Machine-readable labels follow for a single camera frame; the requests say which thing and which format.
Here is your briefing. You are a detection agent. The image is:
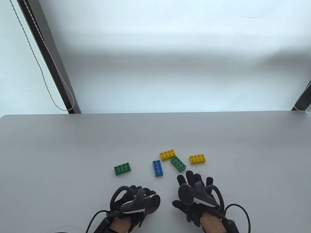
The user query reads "dark grey hand controller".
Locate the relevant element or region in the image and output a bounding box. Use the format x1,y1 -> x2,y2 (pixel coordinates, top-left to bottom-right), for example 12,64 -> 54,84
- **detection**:
111,186 -> 161,215
178,181 -> 224,211

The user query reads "person's left hand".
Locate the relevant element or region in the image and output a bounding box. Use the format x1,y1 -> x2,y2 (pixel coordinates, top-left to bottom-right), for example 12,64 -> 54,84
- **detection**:
111,186 -> 161,228

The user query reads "person's right hand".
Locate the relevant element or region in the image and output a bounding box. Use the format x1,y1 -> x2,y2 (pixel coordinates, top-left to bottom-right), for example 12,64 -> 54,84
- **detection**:
172,170 -> 224,224

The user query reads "dark grey left hand controller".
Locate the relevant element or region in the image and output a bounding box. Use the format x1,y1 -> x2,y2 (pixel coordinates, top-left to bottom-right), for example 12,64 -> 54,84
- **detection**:
111,186 -> 161,215

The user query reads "person's right forearm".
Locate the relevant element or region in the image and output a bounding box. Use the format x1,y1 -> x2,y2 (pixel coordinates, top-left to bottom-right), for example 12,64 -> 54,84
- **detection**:
200,211 -> 226,233

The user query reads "black glove cable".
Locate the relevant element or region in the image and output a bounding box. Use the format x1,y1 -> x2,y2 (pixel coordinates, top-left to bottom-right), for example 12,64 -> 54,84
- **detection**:
225,203 -> 251,233
86,210 -> 107,233

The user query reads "black frame post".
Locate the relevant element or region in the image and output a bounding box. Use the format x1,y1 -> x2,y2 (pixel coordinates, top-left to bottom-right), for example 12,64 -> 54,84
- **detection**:
18,0 -> 82,114
291,78 -> 311,111

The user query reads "black right glove cable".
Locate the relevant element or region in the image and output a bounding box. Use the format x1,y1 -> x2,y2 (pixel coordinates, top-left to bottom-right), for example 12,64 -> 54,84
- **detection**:
225,203 -> 251,233

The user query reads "dark grey right hand controller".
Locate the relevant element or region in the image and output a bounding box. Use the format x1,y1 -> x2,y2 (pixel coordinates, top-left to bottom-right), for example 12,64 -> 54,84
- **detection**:
178,181 -> 224,211

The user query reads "blue lego brick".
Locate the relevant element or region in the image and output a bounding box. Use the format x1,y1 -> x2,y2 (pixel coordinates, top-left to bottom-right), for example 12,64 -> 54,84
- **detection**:
152,160 -> 164,177

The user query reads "black wrist module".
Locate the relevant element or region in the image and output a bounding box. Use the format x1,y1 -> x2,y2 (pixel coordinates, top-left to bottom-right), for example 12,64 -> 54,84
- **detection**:
221,217 -> 240,233
94,211 -> 114,233

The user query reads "black right wrist module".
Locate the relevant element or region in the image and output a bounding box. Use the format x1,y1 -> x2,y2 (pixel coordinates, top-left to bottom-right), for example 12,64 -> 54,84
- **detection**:
221,217 -> 240,233

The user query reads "person's left forearm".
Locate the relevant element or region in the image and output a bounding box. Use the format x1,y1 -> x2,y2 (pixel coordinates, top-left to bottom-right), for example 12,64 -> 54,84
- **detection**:
108,216 -> 133,233

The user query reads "green lego brick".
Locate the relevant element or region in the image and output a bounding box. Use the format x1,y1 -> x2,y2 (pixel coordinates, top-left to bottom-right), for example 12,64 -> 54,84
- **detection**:
170,156 -> 187,173
114,162 -> 132,176

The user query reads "yellow lego brick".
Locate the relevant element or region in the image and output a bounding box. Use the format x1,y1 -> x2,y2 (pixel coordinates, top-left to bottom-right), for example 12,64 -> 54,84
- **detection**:
159,149 -> 177,161
189,154 -> 207,165

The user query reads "black left glove cable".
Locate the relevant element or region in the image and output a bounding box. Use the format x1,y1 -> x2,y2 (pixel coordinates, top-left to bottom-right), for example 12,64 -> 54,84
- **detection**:
86,210 -> 107,233

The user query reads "black left wrist module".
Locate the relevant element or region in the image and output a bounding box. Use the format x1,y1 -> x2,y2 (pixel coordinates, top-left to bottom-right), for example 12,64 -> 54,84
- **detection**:
94,211 -> 114,233

